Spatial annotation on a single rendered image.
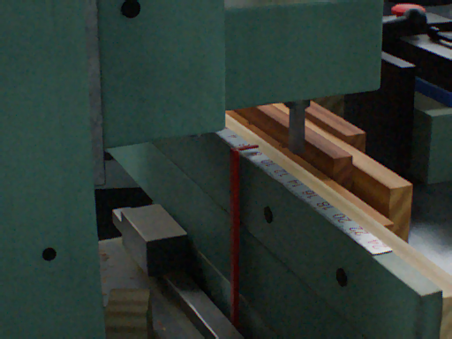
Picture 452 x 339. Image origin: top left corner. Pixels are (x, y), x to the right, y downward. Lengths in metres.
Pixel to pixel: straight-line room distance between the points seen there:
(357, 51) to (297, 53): 0.05
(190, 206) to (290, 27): 0.22
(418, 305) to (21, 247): 0.21
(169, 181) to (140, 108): 0.28
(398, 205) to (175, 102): 0.18
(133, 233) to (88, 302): 0.28
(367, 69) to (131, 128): 0.19
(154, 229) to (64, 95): 0.33
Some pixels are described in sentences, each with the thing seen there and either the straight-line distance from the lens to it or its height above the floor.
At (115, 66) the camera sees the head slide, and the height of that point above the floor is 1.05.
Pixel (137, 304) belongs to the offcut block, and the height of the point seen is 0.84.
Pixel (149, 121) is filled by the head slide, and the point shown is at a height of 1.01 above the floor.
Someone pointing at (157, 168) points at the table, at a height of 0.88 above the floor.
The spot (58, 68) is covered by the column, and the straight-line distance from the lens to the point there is 0.49.
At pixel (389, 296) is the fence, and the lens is 0.52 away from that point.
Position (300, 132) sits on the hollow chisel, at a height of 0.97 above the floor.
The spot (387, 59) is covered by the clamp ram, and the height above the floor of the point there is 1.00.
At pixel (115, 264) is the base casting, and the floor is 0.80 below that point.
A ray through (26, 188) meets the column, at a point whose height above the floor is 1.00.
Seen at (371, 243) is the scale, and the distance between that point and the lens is 0.54.
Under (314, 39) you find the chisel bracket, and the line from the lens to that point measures 0.63.
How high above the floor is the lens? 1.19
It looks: 22 degrees down
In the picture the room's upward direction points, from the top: straight up
